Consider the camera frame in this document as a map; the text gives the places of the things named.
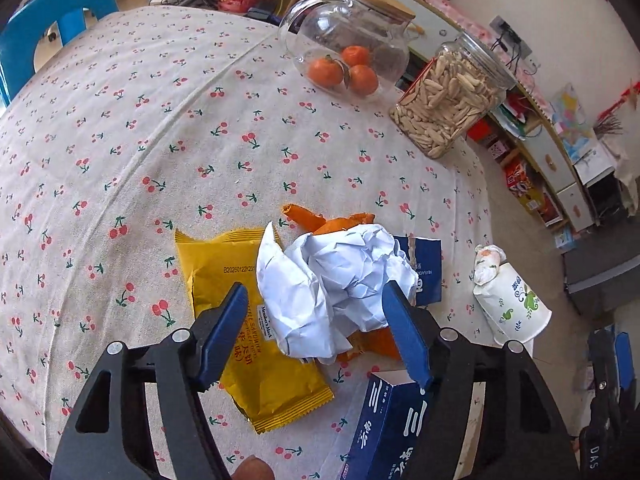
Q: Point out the blue plastic stool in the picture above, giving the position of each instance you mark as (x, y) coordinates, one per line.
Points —
(23, 31)

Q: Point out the person's left hand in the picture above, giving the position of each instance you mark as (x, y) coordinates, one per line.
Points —
(253, 468)

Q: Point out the glass teapot with wooden lid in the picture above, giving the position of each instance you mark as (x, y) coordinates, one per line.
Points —
(316, 28)

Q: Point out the small blue biscuit box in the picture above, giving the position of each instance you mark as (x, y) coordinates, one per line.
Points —
(425, 257)

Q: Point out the cherry print tablecloth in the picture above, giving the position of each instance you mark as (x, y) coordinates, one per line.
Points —
(162, 120)

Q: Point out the yellow snack wrapper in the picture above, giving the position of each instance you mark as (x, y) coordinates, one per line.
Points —
(270, 389)

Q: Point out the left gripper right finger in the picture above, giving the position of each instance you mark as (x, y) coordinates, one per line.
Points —
(522, 433)

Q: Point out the large blue tissue box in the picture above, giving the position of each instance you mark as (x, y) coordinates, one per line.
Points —
(390, 422)

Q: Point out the plastic jar of seeds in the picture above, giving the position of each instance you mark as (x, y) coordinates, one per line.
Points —
(461, 84)

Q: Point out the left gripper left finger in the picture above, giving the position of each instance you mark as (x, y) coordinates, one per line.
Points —
(108, 434)

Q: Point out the paper cup with green print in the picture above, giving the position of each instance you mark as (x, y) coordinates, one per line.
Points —
(513, 310)

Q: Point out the white paper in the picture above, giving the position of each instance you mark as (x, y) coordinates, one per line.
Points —
(272, 278)

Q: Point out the printed tissue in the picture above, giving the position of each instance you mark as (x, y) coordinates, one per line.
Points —
(487, 262)

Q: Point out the colourful map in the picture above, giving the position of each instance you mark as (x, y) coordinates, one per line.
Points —
(571, 124)

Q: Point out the tangerine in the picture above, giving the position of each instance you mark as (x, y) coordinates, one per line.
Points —
(362, 80)
(326, 72)
(356, 55)

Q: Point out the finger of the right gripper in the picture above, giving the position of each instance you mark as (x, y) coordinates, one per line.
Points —
(624, 362)
(596, 439)

